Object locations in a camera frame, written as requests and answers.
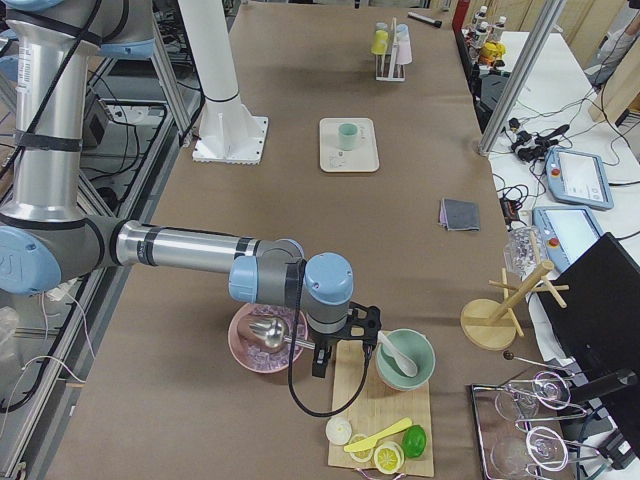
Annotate cream rabbit tray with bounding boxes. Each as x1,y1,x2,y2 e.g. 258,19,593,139
319,117,379,173

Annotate purple cloth underneath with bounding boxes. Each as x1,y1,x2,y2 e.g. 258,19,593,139
439,199,447,227

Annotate white plastic spoon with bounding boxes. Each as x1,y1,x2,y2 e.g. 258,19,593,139
377,331,418,378

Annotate green bowl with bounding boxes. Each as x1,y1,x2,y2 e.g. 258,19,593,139
375,328,437,393

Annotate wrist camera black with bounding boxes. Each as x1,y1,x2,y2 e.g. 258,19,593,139
340,301,382,353

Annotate cream white cup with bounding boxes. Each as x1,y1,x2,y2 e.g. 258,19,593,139
396,31,410,43

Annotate pink bowl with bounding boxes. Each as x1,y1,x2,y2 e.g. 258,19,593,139
228,303,294,374

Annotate white toy bun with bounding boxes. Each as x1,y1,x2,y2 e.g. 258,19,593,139
325,416,353,446

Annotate light blue cup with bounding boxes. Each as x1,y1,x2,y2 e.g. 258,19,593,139
396,24,409,37

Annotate bamboo cutting board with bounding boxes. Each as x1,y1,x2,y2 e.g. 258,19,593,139
331,341,434,477

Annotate yellow cup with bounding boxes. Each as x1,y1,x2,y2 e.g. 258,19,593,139
370,29,389,56

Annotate black marker pen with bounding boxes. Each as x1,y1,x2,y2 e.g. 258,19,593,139
407,11,442,28

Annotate pink cup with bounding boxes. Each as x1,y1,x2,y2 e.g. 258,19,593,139
396,40,413,65

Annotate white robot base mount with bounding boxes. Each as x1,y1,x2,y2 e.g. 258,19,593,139
179,0,268,165

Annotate green cup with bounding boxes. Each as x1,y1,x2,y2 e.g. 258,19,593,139
337,122,359,151

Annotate metal ice scoop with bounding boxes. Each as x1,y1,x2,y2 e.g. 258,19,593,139
249,317,293,352

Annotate aluminium frame post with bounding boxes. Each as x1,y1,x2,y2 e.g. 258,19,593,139
478,0,566,157

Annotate grey folded cloth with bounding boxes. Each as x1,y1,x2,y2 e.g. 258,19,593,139
443,198,480,231

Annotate green lime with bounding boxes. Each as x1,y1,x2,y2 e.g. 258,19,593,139
401,425,427,458

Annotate single lemon slice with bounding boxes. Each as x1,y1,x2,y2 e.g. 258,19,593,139
348,433,373,463

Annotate clear plastic cup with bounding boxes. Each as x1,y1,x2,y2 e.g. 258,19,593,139
503,226,539,277

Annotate stacked lemon slices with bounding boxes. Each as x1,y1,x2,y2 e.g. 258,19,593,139
373,441,404,475

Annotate lower teach pendant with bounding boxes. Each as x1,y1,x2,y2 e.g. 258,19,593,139
532,205,603,273

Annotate black glass rack tray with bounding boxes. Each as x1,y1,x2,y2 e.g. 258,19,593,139
467,357,640,480

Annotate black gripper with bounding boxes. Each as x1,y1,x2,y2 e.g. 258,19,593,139
309,327,344,377

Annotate upper teach pendant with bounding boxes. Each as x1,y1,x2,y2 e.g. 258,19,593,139
545,146,614,210

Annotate yellow plastic knife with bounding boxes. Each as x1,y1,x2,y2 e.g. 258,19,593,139
343,417,413,453

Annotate teach pendant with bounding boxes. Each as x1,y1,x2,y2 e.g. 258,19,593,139
532,205,603,273
545,146,614,210

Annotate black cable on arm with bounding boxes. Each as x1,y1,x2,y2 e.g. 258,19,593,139
287,257,376,417

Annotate black monitor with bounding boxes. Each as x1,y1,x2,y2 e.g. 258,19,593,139
539,233,639,453

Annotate wooden mug tree stand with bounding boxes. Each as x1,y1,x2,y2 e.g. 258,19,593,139
460,230,569,351

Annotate white wire cup rack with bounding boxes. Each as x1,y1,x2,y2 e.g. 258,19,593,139
374,17,407,82

